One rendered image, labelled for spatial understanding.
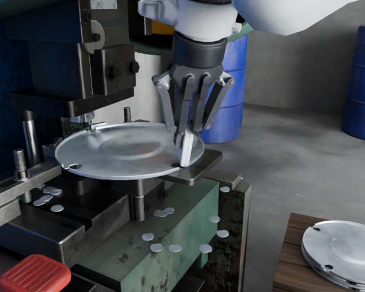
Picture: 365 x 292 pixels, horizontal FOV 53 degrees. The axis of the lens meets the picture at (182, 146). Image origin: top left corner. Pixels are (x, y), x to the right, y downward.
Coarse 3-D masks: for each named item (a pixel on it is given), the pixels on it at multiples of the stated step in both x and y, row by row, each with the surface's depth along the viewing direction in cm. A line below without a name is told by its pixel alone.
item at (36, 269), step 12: (24, 264) 43; (36, 264) 43; (48, 264) 43; (60, 264) 43; (0, 276) 42; (12, 276) 41; (24, 276) 41; (36, 276) 41; (48, 276) 41; (60, 276) 41; (0, 288) 41; (12, 288) 40; (24, 288) 40; (36, 288) 40; (48, 288) 40; (60, 288) 41
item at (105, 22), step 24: (96, 0) 63; (120, 0) 68; (96, 24) 62; (120, 24) 70; (48, 48) 64; (72, 48) 62; (96, 48) 63; (120, 48) 66; (48, 72) 66; (72, 72) 64; (96, 72) 64; (120, 72) 65; (72, 96) 65
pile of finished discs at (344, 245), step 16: (320, 224) 118; (336, 224) 118; (352, 224) 118; (304, 240) 110; (320, 240) 110; (336, 240) 109; (352, 240) 109; (304, 256) 107; (320, 256) 104; (336, 256) 104; (352, 256) 103; (320, 272) 100; (336, 272) 97; (352, 272) 97
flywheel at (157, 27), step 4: (152, 20) 98; (152, 24) 99; (156, 24) 98; (160, 24) 97; (164, 24) 97; (152, 28) 99; (156, 28) 98; (160, 28) 98; (164, 28) 97; (168, 28) 97; (172, 28) 96; (152, 32) 99; (156, 32) 99; (160, 32) 98; (164, 32) 98; (168, 32) 97; (172, 32) 97
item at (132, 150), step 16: (96, 128) 83; (112, 128) 83; (128, 128) 83; (144, 128) 83; (160, 128) 83; (64, 144) 74; (80, 144) 74; (96, 144) 74; (112, 144) 72; (128, 144) 72; (144, 144) 72; (160, 144) 72; (64, 160) 66; (80, 160) 66; (96, 160) 66; (112, 160) 66; (128, 160) 66; (144, 160) 66; (160, 160) 66; (176, 160) 66; (192, 160) 65; (96, 176) 59; (112, 176) 59; (128, 176) 59; (144, 176) 59
